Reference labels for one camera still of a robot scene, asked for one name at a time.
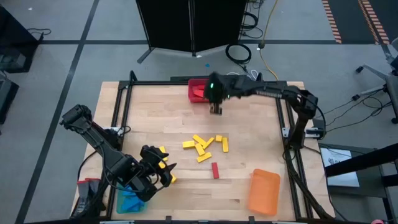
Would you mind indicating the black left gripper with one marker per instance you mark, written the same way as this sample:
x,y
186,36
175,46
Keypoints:
x,y
152,166

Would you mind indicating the orange plastic bin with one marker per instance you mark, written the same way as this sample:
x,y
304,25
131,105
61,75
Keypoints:
x,y
263,193

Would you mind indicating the grey office chair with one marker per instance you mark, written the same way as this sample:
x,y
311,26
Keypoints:
x,y
392,90

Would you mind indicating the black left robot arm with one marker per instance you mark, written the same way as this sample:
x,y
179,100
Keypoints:
x,y
102,145

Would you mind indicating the green plastic bin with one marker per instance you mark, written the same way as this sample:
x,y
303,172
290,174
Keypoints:
x,y
119,206

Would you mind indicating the white paper sheet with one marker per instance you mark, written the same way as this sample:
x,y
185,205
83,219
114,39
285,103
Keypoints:
x,y
342,180

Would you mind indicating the black cabinet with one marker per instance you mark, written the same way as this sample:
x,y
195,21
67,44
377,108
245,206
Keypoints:
x,y
15,37

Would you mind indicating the small yellow wooden cube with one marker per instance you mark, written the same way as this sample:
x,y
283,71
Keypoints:
x,y
219,138

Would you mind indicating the black adapter box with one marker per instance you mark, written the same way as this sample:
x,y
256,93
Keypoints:
x,y
320,124

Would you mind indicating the yellow wooden cylinder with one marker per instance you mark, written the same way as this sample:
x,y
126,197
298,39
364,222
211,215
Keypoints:
x,y
173,179

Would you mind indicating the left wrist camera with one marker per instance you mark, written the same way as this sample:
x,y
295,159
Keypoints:
x,y
146,150

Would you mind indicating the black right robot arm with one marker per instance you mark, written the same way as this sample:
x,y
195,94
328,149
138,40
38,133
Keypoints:
x,y
273,90

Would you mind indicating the black beam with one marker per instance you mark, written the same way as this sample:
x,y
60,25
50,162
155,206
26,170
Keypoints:
x,y
360,160

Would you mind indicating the red wooden block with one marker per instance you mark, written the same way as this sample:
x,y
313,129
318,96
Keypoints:
x,y
215,170
198,92

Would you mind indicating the red plastic bin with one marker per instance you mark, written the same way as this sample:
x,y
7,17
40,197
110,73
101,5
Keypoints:
x,y
191,99

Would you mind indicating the black power strip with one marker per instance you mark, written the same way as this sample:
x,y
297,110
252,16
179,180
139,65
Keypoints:
x,y
178,78

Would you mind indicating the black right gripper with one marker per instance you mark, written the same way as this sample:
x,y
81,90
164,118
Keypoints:
x,y
219,90

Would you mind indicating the black and red device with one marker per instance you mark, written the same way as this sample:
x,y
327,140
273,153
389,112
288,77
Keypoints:
x,y
83,194

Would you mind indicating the grey side table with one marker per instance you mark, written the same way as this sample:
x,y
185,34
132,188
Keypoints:
x,y
373,186

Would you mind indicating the dark grey box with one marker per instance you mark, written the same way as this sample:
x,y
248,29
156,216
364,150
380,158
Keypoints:
x,y
7,96

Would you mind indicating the blue wooden block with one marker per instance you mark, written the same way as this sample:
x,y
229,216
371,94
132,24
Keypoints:
x,y
140,204
130,206
127,194

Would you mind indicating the red round object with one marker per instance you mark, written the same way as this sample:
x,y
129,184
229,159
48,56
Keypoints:
x,y
377,222

